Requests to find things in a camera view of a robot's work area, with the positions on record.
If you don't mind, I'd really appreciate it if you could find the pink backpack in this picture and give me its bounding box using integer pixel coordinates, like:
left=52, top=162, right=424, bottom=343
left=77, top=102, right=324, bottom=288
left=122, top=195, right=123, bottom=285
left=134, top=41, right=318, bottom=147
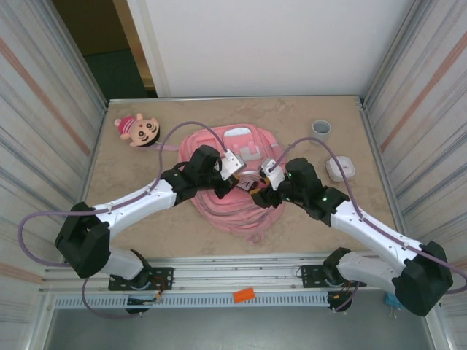
left=156, top=124, right=287, bottom=244

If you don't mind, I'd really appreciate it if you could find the white rounded square case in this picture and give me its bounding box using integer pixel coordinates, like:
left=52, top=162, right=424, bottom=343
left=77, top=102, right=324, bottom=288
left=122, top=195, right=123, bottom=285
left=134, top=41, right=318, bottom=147
left=325, top=155, right=355, bottom=182

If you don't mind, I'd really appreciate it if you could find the grey cup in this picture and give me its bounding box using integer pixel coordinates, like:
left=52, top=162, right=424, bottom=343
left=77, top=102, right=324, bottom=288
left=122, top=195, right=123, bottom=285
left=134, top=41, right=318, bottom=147
left=311, top=119, right=333, bottom=146

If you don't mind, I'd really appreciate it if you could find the plush doll with pink hat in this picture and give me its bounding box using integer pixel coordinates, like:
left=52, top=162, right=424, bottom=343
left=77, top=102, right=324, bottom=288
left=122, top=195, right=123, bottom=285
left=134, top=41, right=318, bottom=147
left=114, top=112, right=163, bottom=147

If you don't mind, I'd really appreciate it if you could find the orange plastic connector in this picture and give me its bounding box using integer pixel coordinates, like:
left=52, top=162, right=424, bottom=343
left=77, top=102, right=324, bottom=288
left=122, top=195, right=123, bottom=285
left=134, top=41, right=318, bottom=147
left=233, top=287, right=255, bottom=303

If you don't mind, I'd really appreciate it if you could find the blue binder clip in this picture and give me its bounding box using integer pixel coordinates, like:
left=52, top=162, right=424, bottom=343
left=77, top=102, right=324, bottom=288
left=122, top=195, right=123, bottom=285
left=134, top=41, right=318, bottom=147
left=383, top=291, right=401, bottom=320

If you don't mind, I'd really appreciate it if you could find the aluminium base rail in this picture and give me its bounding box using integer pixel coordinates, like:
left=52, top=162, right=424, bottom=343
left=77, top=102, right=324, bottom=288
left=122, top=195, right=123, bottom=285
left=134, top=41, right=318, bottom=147
left=38, top=254, right=437, bottom=295

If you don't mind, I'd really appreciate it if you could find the slotted grey cable duct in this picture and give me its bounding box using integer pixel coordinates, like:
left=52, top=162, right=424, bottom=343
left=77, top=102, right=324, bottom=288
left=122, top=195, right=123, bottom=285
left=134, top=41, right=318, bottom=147
left=53, top=293, right=329, bottom=310

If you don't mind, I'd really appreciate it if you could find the black wired connector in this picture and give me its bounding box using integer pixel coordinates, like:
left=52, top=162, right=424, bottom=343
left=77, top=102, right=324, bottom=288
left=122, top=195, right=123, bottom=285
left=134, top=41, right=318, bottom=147
left=127, top=293, right=163, bottom=306
left=326, top=289, right=353, bottom=314

